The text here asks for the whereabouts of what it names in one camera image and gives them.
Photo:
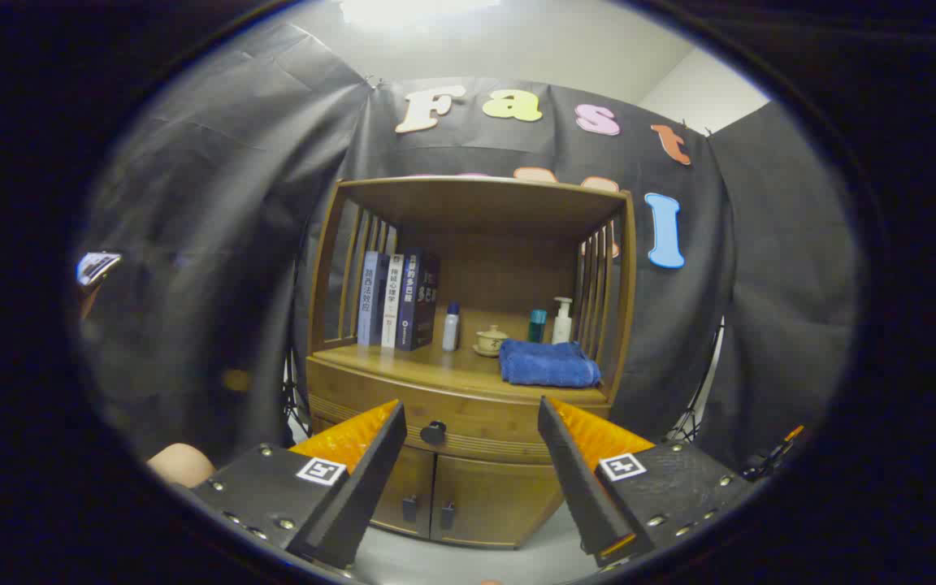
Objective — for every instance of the wooden cabinet door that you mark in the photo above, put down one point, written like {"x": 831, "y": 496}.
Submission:
{"x": 500, "y": 504}
{"x": 417, "y": 479}

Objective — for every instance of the light blue book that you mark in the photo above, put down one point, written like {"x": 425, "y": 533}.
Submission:
{"x": 369, "y": 301}

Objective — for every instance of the wooden drawer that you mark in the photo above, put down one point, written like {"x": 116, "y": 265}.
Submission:
{"x": 476, "y": 414}

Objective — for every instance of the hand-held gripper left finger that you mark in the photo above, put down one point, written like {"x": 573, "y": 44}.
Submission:
{"x": 370, "y": 479}

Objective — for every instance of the wooden countertop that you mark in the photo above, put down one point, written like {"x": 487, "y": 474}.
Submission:
{"x": 419, "y": 366}

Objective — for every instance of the beige lidded teacup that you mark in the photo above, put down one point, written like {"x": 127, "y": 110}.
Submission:
{"x": 491, "y": 341}

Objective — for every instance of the dark blue book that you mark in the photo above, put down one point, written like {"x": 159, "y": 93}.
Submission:
{"x": 413, "y": 301}

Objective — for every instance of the blue towel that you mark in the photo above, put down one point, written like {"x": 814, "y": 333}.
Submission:
{"x": 548, "y": 366}

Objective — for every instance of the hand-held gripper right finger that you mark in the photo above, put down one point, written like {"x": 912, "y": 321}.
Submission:
{"x": 578, "y": 479}

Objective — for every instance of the white bottle blue cap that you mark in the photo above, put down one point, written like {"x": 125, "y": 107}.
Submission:
{"x": 451, "y": 329}

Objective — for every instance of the teal bottle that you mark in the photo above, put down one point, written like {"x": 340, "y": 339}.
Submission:
{"x": 537, "y": 327}

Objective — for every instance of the black orange device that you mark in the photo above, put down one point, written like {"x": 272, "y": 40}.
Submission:
{"x": 764, "y": 465}

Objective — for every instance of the small white object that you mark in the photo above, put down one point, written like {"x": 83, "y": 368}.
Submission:
{"x": 96, "y": 266}

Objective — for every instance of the white pump bottle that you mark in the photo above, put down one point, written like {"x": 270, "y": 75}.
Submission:
{"x": 562, "y": 327}

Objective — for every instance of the white book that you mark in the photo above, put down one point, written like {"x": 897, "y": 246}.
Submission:
{"x": 392, "y": 305}

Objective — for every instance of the wooden cabinet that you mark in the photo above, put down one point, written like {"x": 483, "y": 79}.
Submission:
{"x": 484, "y": 211}

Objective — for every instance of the black backdrop stand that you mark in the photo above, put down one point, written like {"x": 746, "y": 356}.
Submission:
{"x": 689, "y": 424}

